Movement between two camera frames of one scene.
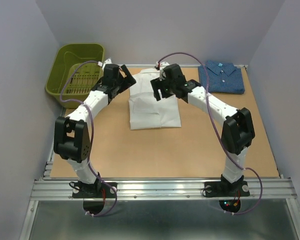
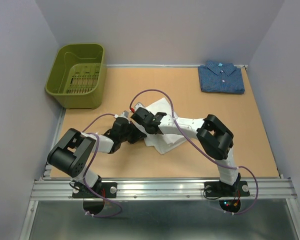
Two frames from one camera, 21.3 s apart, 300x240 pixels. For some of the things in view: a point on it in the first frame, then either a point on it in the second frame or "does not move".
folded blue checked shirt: [223, 77] does not move
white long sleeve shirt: [145, 111] -> [163, 143]
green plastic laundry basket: [84, 77] does not move
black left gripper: [127, 81] -> [137, 135]
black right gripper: [156, 84] -> [148, 112]
